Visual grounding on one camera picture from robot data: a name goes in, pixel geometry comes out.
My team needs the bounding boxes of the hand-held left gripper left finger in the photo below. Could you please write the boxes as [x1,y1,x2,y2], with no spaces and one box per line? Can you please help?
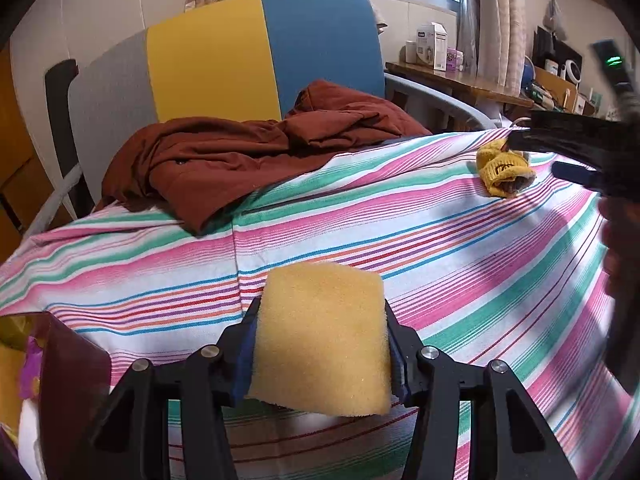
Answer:
[65,297,262,480]

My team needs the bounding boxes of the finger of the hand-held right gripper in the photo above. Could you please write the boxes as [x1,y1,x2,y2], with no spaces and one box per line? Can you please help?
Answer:
[502,127,556,154]
[552,161,599,189]

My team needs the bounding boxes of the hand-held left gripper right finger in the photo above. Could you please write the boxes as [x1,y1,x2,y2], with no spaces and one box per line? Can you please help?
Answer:
[383,299,578,480]

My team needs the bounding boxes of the square yellow sponge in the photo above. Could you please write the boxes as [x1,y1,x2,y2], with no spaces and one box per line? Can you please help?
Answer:
[247,262,393,418]

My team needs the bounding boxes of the dark red container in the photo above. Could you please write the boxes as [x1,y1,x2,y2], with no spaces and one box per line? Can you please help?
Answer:
[0,310,112,480]

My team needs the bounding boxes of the person's right hand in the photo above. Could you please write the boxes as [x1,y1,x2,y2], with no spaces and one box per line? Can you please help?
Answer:
[600,195,640,306]

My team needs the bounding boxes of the black monitor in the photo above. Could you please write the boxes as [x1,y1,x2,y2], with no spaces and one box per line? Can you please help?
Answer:
[532,25,583,81]

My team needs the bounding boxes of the wooden desk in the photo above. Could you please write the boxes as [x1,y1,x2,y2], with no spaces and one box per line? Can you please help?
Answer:
[386,61,535,121]

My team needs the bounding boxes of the striped bed sheet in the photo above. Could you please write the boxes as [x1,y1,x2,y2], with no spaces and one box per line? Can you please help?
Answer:
[0,127,636,480]

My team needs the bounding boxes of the pale long curtain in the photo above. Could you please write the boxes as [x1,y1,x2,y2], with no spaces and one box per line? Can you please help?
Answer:
[457,0,530,98]

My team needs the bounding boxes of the grey hanging bag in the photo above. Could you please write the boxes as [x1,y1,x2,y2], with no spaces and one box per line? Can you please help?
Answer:
[542,0,568,41]

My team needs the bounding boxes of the white carton box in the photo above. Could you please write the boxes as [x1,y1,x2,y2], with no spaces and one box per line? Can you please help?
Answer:
[416,22,448,71]

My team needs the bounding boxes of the brown red garment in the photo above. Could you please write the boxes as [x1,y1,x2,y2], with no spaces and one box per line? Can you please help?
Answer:
[95,79,433,235]

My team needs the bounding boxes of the purple small item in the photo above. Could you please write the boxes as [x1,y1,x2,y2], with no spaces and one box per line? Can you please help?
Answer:
[20,337,43,401]

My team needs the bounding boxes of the grey yellow blue chair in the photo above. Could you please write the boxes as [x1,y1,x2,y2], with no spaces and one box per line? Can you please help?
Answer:
[67,0,387,206]

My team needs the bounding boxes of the grey bed rail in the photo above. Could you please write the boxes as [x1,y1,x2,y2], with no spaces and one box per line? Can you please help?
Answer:
[22,162,83,238]
[385,72,496,133]

